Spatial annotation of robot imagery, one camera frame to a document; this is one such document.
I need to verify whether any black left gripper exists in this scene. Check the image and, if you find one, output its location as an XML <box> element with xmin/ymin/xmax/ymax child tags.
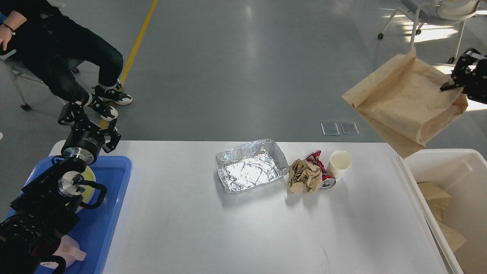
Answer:
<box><xmin>57</xmin><ymin>102</ymin><xmax>121</xmax><ymax>159</ymax></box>

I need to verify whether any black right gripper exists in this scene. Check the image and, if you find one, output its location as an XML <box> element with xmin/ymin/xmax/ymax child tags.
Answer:
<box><xmin>440</xmin><ymin>48</ymin><xmax>487</xmax><ymax>104</ymax></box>

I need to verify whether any yellow plastic plate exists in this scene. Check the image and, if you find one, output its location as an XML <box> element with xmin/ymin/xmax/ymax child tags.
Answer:
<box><xmin>75</xmin><ymin>166</ymin><xmax>96</xmax><ymax>204</ymax></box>

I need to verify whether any brown paper bag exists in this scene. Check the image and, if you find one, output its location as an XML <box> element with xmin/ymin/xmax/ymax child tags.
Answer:
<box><xmin>417</xmin><ymin>182</ymin><xmax>453</xmax><ymax>222</ymax></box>
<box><xmin>342</xmin><ymin>49</ymin><xmax>468</xmax><ymax>158</ymax></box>

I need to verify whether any pink mug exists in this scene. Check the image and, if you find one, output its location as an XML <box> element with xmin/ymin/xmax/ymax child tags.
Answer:
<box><xmin>35</xmin><ymin>235</ymin><xmax>86</xmax><ymax>268</ymax></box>

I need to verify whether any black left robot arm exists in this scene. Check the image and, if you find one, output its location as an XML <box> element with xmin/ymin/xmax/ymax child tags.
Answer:
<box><xmin>0</xmin><ymin>102</ymin><xmax>121</xmax><ymax>274</ymax></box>

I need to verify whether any black white sneaker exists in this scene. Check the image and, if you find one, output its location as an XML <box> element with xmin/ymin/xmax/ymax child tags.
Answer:
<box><xmin>92</xmin><ymin>81</ymin><xmax>133</xmax><ymax>105</ymax></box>
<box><xmin>86</xmin><ymin>94</ymin><xmax>118</xmax><ymax>122</ymax></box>

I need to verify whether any white office chair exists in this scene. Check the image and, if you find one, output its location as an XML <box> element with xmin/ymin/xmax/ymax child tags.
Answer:
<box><xmin>377</xmin><ymin>0</ymin><xmax>481</xmax><ymax>64</ymax></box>

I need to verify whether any chair caster leg left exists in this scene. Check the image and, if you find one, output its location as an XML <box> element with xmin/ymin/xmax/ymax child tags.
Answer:
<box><xmin>0</xmin><ymin>49</ymin><xmax>80</xmax><ymax>112</ymax></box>

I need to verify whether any seated person in black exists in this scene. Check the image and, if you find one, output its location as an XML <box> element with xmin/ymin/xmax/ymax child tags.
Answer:
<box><xmin>1</xmin><ymin>0</ymin><xmax>123</xmax><ymax>102</ymax></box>

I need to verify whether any white plastic bin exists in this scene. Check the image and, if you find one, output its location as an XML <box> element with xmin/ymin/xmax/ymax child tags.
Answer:
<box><xmin>397</xmin><ymin>149</ymin><xmax>487</xmax><ymax>274</ymax></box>

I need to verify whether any aluminium foil tray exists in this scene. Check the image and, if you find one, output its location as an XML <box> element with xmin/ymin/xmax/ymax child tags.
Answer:
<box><xmin>215</xmin><ymin>139</ymin><xmax>290</xmax><ymax>194</ymax></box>

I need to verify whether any brown paper in bin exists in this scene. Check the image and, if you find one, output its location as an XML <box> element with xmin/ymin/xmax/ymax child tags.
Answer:
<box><xmin>437</xmin><ymin>220</ymin><xmax>467</xmax><ymax>253</ymax></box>

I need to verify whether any crushed red can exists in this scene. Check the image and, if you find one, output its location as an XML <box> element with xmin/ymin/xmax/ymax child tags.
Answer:
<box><xmin>305</xmin><ymin>150</ymin><xmax>336</xmax><ymax>189</ymax></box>

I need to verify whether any crumpled brown paper ball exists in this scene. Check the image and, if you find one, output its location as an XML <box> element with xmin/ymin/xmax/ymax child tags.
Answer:
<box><xmin>288</xmin><ymin>159</ymin><xmax>323</xmax><ymax>194</ymax></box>

